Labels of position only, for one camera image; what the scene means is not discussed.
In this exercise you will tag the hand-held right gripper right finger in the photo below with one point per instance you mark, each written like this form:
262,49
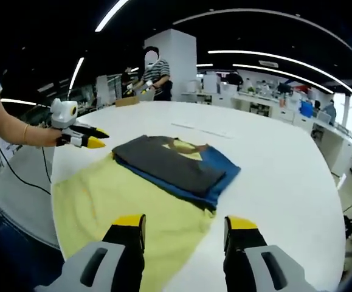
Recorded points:
248,264

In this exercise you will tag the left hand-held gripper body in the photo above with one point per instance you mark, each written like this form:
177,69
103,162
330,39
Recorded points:
61,117

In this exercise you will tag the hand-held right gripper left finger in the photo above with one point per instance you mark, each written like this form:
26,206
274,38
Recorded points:
102,264

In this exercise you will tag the yellow blue grey garment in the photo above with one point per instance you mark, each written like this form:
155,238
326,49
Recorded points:
169,164

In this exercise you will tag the person's left hand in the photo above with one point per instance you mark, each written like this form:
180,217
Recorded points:
43,137

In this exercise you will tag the white partition panel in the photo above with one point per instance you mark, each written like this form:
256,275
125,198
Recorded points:
101,91

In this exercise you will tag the ceiling light strip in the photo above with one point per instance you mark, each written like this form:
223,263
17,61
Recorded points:
77,73
17,101
112,15

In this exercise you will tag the brown cardboard box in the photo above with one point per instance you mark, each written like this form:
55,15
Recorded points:
127,101

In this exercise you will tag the person's dark blue trousers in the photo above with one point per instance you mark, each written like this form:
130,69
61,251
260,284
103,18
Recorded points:
20,252

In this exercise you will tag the white square pillar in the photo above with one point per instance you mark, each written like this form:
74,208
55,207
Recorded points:
181,61

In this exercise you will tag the white counter with cabinets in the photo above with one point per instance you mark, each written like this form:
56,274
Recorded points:
336,146

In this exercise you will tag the blue storage box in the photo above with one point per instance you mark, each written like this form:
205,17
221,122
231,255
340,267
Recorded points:
307,108

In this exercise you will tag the ceiling air vent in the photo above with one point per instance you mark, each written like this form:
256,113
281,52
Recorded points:
268,63

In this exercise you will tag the long curved ceiling light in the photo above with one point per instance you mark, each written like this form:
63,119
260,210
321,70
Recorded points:
270,56
294,73

